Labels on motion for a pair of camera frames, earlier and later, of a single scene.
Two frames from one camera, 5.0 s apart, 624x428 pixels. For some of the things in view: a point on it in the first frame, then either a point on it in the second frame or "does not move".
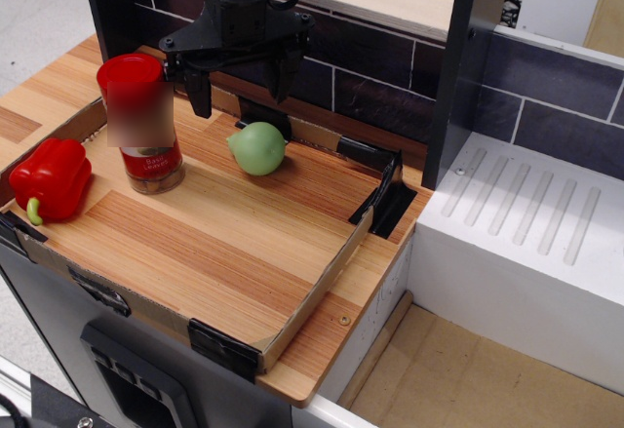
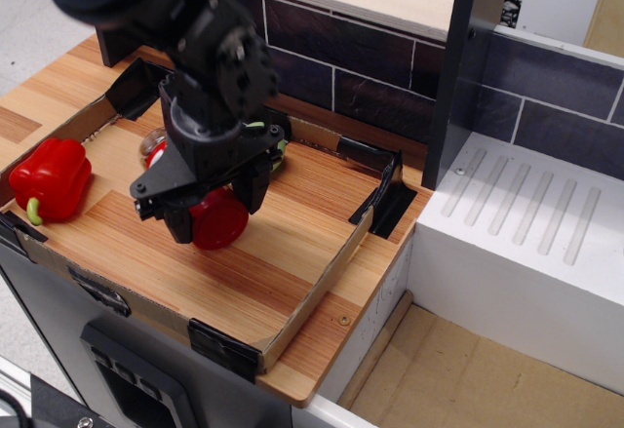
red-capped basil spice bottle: [140, 121] -> [218, 217]
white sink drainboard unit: [526, 252] does not move
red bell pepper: [51, 180] does not move
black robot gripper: [244, 19] -> [193, 158]
